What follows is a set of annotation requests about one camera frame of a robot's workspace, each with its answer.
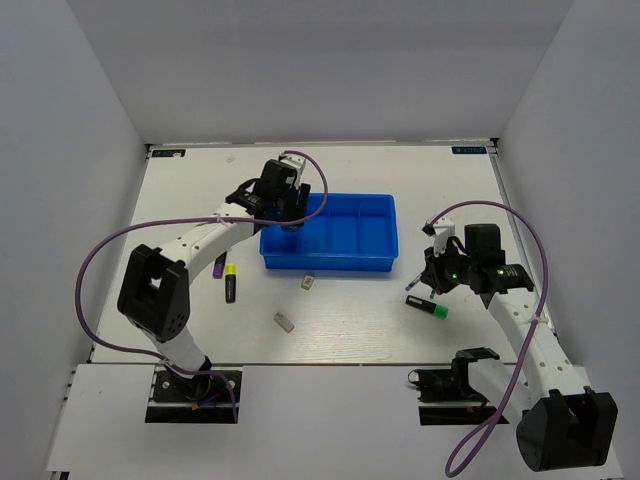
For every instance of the green cap black highlighter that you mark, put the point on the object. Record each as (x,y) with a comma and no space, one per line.
(427,306)

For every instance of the yellow cap black highlighter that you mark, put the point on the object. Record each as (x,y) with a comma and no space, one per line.
(230,277)

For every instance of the corner label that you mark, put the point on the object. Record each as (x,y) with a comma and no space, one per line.
(168,153)
(469,150)

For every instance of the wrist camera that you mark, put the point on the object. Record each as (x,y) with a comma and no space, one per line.
(298,163)
(440,229)

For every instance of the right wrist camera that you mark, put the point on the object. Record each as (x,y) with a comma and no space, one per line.
(440,229)

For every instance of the grey eraser block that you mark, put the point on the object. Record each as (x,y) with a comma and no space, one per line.
(284,322)

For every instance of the left corner label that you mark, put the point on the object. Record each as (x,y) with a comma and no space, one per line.
(168,153)

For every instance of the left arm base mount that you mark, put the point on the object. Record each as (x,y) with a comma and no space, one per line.
(200,400)

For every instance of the blue pen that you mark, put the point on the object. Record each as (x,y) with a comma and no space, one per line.
(413,282)

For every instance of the blue divided plastic bin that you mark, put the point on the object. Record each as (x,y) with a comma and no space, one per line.
(353,232)

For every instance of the metal table edge rail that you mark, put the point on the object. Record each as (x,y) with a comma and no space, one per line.
(528,251)

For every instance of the beige eraser block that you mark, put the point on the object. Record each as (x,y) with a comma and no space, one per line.
(307,282)

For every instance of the right corner label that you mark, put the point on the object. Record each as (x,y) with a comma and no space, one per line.
(469,150)

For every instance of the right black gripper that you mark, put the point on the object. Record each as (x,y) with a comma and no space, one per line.
(432,273)

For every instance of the purple cap highlighter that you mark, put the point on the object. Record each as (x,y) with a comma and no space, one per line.
(219,266)

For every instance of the blue round tape container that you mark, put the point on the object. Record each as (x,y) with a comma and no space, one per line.
(290,229)

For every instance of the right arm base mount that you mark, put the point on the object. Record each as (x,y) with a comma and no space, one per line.
(443,403)

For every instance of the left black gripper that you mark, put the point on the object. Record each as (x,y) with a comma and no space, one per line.
(300,207)

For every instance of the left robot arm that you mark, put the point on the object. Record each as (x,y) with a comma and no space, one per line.
(155,293)

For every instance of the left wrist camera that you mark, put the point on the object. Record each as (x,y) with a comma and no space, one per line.
(298,163)

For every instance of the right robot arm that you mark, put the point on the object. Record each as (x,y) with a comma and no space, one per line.
(560,421)

